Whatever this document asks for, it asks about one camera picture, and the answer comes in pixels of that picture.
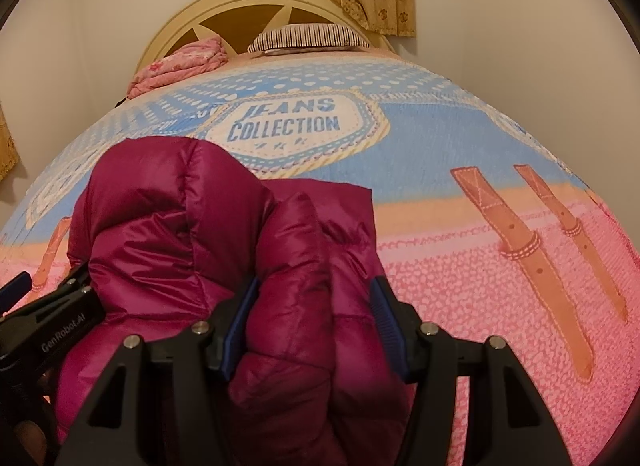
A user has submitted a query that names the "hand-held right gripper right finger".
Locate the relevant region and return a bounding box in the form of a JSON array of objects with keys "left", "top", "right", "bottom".
[{"left": 369, "top": 277, "right": 563, "bottom": 466}]

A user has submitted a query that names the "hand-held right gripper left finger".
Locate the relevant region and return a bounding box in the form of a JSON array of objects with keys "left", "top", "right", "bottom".
[{"left": 52, "top": 276, "right": 261, "bottom": 466}]

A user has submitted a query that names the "magenta puffer jacket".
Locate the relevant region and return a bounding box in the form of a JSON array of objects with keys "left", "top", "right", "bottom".
[{"left": 52, "top": 136, "right": 416, "bottom": 466}]

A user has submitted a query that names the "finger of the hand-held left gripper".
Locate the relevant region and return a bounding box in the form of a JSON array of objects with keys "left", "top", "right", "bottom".
[
  {"left": 47, "top": 263, "right": 95, "bottom": 299},
  {"left": 0, "top": 271, "right": 32, "bottom": 317}
]

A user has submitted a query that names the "folded pink floral quilt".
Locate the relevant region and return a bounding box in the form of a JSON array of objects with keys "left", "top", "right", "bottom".
[{"left": 126, "top": 38, "right": 228, "bottom": 99}]

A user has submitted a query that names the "beige side window curtain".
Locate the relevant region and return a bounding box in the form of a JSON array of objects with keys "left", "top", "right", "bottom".
[{"left": 0, "top": 106, "right": 21, "bottom": 179}]

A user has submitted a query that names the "cream wooden headboard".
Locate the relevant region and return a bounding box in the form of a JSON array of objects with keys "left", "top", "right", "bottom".
[{"left": 135, "top": 0, "right": 396, "bottom": 81}]

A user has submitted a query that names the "pink and blue printed blanket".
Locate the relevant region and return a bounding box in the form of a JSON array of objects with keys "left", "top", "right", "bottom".
[{"left": 0, "top": 53, "right": 640, "bottom": 466}]

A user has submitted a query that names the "striped pillow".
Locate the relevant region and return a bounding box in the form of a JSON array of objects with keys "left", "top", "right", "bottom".
[{"left": 248, "top": 23, "right": 372, "bottom": 55}]

